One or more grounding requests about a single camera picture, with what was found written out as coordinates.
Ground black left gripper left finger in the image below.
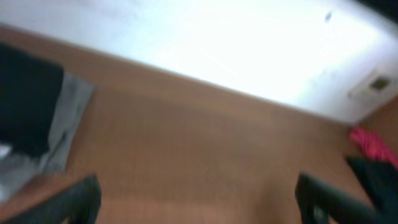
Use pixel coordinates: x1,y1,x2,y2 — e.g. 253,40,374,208
4,174,101,224

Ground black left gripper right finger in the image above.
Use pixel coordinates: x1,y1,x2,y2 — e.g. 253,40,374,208
295,173,389,224

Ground black leggings with pink waistband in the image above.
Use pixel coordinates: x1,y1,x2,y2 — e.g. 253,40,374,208
1,44,64,157

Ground black garment pile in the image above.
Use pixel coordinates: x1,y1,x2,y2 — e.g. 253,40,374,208
345,157,397,215

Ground grey folded garment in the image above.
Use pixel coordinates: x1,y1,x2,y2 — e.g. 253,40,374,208
1,72,95,203

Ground red cloth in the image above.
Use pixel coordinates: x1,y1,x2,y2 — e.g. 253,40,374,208
349,127,397,169

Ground white folded shirt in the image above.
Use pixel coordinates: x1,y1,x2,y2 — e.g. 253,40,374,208
0,144,12,159

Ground beige wall control panel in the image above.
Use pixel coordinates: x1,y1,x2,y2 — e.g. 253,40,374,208
348,70,397,101

